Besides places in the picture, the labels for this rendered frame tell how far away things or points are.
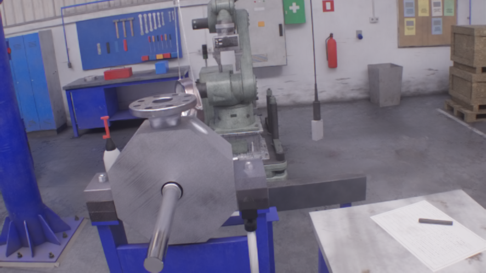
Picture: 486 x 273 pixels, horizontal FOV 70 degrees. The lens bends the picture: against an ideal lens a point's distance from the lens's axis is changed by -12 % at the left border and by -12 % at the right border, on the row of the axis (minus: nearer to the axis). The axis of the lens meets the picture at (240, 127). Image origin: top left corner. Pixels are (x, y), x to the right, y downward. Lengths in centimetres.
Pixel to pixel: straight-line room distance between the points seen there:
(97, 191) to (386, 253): 111
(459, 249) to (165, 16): 589
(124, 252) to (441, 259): 125
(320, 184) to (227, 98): 179
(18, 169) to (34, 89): 385
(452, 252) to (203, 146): 98
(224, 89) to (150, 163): 214
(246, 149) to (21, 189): 205
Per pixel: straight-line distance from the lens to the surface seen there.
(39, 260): 339
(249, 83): 357
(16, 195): 341
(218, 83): 355
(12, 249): 361
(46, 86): 695
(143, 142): 146
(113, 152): 425
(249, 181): 150
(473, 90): 601
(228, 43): 329
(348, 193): 205
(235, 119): 370
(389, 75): 662
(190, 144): 144
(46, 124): 714
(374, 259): 144
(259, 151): 377
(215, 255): 169
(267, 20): 631
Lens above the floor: 173
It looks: 17 degrees down
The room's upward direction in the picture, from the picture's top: 5 degrees counter-clockwise
